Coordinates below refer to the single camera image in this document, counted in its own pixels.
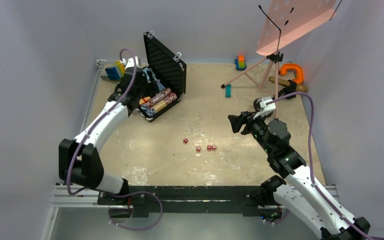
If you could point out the purple chip stack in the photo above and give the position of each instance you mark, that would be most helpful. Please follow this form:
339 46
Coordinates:
157 98

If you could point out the pink music stand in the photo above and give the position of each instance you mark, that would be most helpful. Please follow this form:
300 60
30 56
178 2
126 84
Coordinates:
285 22

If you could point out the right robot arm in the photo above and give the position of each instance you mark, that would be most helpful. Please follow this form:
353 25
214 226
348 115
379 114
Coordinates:
293 186

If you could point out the blue white chip stack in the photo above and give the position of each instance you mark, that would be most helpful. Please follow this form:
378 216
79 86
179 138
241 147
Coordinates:
149 112

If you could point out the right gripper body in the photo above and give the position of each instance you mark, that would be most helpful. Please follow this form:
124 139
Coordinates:
256 127

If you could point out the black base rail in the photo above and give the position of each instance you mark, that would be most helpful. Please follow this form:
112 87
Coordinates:
248 201

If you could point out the black poker chip case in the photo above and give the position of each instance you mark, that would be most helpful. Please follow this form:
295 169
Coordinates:
169 71

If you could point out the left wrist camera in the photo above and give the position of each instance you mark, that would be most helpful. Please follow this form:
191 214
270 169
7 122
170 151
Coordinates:
131 62

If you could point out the wooden rolling pin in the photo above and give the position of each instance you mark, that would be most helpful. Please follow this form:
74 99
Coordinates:
290 86

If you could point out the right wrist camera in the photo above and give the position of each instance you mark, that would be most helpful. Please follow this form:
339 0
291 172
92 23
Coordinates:
263 107

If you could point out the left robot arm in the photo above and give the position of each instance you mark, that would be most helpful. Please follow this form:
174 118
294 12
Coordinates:
79 159

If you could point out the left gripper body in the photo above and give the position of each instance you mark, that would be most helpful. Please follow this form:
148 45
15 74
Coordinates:
146 89

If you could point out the red Texas Hold'em card deck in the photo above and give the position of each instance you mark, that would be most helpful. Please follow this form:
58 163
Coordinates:
144 100

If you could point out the red 100 chip stack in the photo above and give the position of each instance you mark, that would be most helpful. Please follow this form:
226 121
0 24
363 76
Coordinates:
170 98

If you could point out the yellow 50 chip stack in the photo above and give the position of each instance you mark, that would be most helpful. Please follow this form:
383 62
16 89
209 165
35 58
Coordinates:
159 106

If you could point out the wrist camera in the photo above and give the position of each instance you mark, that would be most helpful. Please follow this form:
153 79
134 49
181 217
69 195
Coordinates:
131 62
263 107

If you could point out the teal block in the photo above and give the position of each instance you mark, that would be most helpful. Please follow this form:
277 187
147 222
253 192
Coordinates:
228 91

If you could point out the blue yellow lego bricks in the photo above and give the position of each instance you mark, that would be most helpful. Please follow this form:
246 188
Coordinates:
116 71

